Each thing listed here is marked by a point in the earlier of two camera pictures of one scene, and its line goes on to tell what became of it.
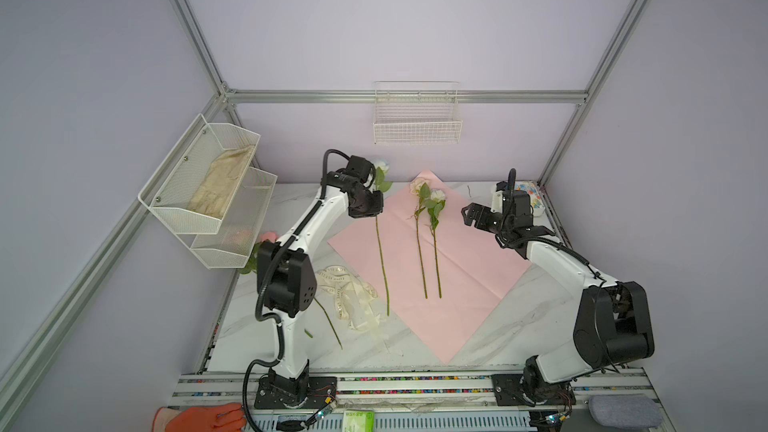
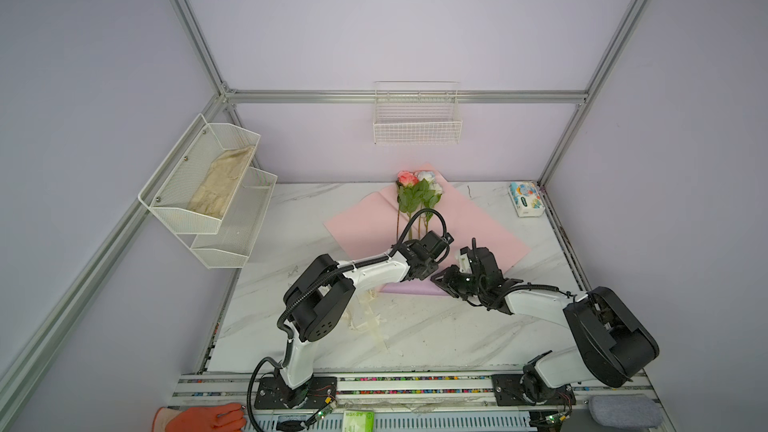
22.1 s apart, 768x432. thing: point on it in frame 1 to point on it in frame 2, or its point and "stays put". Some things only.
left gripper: (360, 213) to (431, 269)
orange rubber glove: (227, 417) stays put
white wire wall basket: (421, 112) stays put
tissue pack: (536, 201) stays put
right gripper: (482, 212) to (448, 282)
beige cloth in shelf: (218, 184) stays put
